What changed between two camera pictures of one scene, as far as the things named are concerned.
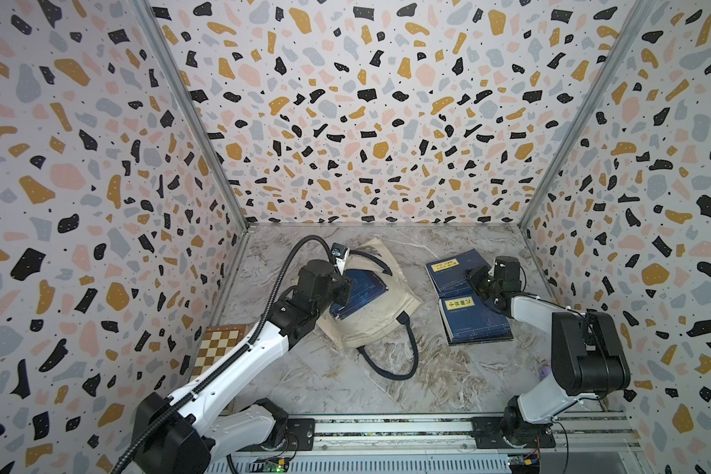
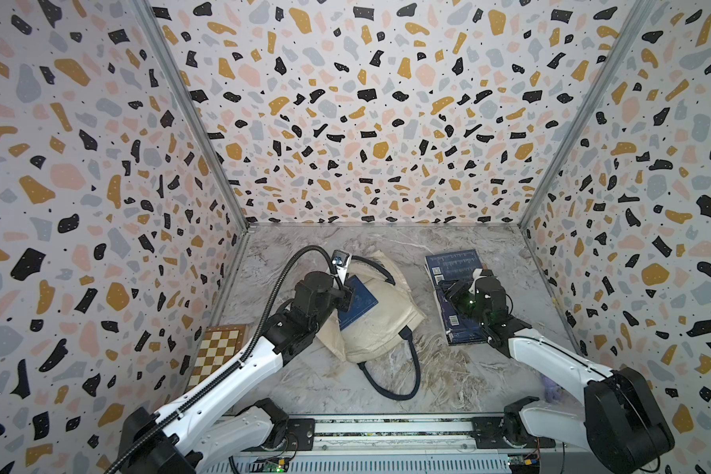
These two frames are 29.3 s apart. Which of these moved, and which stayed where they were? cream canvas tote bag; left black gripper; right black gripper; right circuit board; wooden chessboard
Moved: cream canvas tote bag; right black gripper
Stayed: wooden chessboard; right circuit board; left black gripper
